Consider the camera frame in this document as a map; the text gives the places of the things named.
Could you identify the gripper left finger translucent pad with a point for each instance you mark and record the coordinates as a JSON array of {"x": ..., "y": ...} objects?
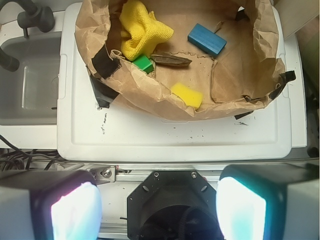
[{"x": 49, "y": 205}]

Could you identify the gripper right finger translucent pad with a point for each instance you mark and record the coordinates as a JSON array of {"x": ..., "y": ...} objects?
[{"x": 277, "y": 201}]

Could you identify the green wooden block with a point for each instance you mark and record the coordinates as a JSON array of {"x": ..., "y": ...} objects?
[{"x": 144, "y": 64}]

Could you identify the blue wooden block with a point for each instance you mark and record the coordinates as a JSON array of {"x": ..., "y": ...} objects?
[{"x": 206, "y": 40}]

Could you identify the white plastic tray lid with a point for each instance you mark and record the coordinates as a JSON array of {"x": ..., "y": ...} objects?
[{"x": 86, "y": 132}]

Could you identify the grey toy sink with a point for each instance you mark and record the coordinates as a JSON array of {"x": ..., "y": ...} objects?
[{"x": 28, "y": 96}]

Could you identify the yellow sponge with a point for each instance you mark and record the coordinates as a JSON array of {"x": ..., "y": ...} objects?
[{"x": 189, "y": 96}]

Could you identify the brown paper bag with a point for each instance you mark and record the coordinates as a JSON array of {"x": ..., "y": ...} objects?
[{"x": 247, "y": 75}]

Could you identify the dark grey toy faucet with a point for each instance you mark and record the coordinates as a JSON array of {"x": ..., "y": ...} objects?
[{"x": 34, "y": 15}]

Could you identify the yellow cloth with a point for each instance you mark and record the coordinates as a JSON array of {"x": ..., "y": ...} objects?
[{"x": 141, "y": 31}]

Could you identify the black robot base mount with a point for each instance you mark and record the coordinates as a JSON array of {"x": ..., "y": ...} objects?
[{"x": 173, "y": 205}]

